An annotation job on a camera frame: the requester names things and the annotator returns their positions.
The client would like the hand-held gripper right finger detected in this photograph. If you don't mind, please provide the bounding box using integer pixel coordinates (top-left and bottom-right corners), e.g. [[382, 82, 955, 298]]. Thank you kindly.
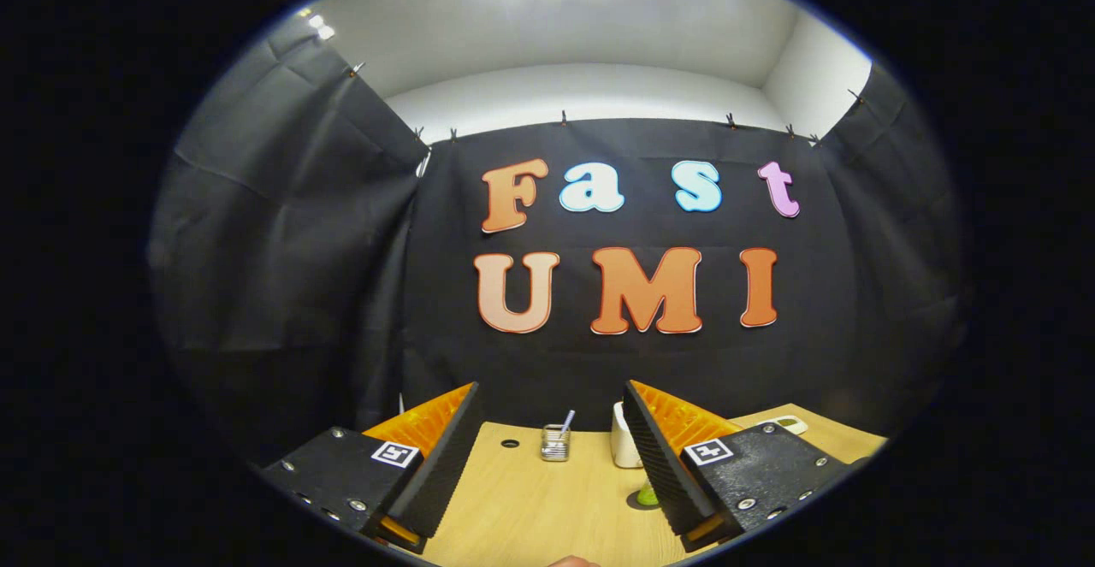
[[622, 379, 852, 551]]

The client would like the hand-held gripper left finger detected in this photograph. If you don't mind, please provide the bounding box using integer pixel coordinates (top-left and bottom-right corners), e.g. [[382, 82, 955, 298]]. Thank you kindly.
[[261, 381, 484, 555]]

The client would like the white toaster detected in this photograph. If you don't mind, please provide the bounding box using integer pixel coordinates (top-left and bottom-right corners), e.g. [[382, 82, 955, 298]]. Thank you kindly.
[[611, 401, 644, 470]]

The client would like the wooden table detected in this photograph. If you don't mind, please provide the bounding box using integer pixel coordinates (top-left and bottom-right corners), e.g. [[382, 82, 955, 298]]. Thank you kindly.
[[419, 403, 889, 567]]

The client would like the black backdrop cloth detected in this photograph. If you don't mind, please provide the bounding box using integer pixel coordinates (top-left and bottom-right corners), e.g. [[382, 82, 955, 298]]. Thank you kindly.
[[147, 7, 968, 465]]

